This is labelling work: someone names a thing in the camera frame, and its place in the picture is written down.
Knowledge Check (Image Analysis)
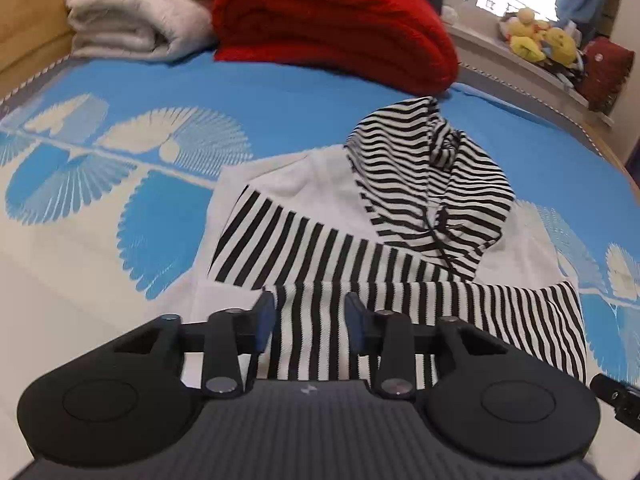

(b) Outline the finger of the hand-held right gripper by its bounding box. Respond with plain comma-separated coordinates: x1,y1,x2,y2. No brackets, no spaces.
589,374,640,436

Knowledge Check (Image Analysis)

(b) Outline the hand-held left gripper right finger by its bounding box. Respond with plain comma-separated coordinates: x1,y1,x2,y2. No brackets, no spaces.
344,291,506,400

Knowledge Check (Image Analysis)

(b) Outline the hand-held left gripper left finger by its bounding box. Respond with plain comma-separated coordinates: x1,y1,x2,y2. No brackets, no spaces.
112,291,277,400

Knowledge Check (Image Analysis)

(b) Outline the black white striped hoodie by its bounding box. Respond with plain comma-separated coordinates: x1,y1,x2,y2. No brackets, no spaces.
192,96,588,393

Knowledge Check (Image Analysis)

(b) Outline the blue white patterned bedspread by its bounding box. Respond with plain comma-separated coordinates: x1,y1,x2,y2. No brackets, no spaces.
0,55,640,480

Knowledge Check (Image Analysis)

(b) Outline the red folded blanket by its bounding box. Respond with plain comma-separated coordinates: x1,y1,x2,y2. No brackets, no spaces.
211,0,460,97

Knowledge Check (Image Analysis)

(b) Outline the white window ledge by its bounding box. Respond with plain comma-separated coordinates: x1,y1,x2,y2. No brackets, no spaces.
446,21,615,128

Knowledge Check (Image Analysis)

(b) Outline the dark red cushion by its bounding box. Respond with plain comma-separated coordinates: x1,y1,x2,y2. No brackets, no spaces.
579,37,636,113

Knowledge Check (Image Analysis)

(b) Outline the yellow plush toy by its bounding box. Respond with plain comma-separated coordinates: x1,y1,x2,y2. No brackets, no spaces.
542,25,581,66
506,7,550,62

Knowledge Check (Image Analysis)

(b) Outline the cream folded blanket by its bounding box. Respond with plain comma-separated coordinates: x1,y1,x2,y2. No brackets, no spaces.
65,0,241,63

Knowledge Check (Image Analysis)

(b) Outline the wooden headboard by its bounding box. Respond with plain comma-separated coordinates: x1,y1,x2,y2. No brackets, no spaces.
0,0,76,97

